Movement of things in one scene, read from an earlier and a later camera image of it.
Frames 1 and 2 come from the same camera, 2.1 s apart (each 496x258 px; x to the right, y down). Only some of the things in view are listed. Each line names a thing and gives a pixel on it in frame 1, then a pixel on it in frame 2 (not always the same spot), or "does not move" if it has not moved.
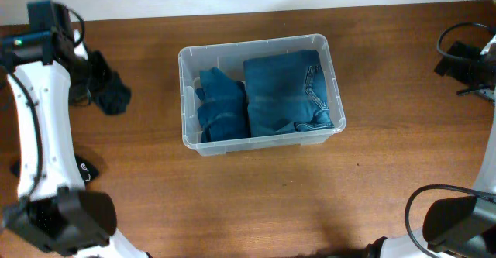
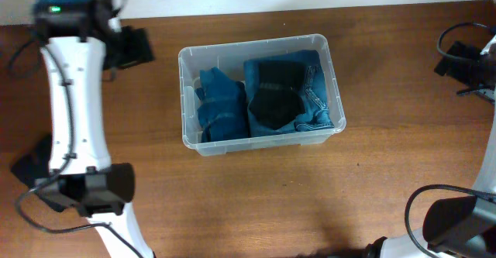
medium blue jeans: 286,92 does not move
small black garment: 108,91 → 279,102
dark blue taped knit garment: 222,108 does not move
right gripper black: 458,71 does not move
